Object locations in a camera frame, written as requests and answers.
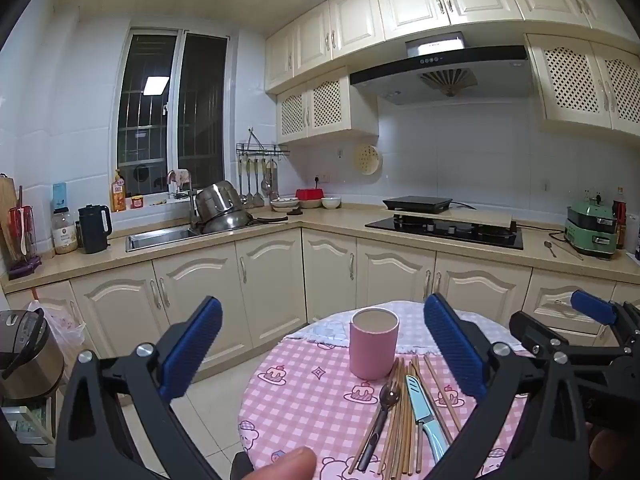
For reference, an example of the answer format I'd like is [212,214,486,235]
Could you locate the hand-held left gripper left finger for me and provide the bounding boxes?
[55,296,223,480]

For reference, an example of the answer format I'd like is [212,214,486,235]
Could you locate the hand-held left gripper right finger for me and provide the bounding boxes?
[423,292,593,480]

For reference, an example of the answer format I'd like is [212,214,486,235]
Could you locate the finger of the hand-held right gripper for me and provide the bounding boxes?
[509,310,626,361]
[570,289,640,348]

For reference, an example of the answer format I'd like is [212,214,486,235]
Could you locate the blue knife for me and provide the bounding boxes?
[405,374,451,466]

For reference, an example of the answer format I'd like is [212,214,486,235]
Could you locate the pink cup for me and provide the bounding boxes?
[348,307,400,381]

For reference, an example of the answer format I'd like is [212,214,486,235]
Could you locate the dark metal spork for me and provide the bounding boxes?
[356,380,403,473]

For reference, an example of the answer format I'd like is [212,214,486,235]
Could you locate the pile of wooden chopsticks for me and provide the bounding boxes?
[347,355,463,478]

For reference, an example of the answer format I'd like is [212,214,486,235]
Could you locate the person's right hand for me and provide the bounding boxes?
[587,422,640,478]

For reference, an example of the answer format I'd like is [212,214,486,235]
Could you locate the person's left hand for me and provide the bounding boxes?
[252,447,318,480]

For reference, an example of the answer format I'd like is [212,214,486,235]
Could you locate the pair of metal chopsticks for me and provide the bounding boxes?
[552,240,584,261]

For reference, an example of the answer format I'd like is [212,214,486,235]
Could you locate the green electric cooker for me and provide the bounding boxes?
[564,199,618,260]

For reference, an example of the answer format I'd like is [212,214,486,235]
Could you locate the dark sauce bottle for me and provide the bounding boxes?
[612,187,628,250]

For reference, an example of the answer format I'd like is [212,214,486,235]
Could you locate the black gas hob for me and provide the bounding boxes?
[365,216,524,251]

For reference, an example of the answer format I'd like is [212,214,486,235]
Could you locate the steel sink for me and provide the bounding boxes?
[125,226,201,253]

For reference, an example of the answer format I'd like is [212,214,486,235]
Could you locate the white plastic bag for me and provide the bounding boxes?
[27,300,86,361]

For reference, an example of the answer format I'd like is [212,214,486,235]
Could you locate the pink checked tablecloth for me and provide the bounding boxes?
[237,300,531,480]

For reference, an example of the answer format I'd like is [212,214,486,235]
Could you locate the steel wok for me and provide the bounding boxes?
[200,209,253,234]

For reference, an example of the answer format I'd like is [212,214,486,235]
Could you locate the metal faucet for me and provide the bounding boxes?
[186,187,202,233]

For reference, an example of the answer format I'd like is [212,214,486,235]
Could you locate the black induction cooker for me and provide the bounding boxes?
[382,195,452,212]

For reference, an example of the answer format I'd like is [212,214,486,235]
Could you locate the steel pot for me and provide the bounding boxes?
[194,180,241,221]

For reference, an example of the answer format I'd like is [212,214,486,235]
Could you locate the black electric kettle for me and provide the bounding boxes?
[76,204,113,255]

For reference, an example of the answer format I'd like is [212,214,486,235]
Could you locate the silver rice cooker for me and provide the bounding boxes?
[0,308,66,401]

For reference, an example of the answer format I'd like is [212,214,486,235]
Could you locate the glass jar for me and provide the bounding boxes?
[52,207,79,255]

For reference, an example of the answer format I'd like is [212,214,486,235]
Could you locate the orange detergent bottle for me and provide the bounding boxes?
[111,169,127,212]

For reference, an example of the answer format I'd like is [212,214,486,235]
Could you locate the beige kitchen countertop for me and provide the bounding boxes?
[0,200,640,293]

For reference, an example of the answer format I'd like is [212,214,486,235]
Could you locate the white storage shelf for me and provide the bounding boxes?
[0,395,58,461]

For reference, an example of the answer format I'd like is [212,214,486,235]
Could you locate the purple tray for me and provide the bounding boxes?
[7,255,43,281]

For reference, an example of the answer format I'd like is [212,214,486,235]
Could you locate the clear utensil holder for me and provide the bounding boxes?
[7,205,36,263]

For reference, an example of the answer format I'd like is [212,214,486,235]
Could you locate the cream perforated steamer plate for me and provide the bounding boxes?
[354,144,383,176]

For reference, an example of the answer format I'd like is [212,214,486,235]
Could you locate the cream lattice door cabinet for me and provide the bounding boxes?
[524,34,640,138]
[275,67,380,145]

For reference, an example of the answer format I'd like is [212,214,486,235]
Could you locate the wooden cutting board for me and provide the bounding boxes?
[0,174,21,261]

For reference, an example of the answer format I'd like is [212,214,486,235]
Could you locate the dark sliding window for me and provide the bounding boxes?
[117,30,231,196]

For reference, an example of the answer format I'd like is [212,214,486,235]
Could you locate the black range hood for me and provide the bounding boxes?
[349,32,536,106]

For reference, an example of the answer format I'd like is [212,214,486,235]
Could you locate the cream upper cabinets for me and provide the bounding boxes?
[264,0,640,93]

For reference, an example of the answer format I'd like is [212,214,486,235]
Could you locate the black power cable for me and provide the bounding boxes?
[515,222,566,242]

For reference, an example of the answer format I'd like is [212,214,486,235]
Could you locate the metal wall utensil rack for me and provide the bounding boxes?
[236,130,291,158]

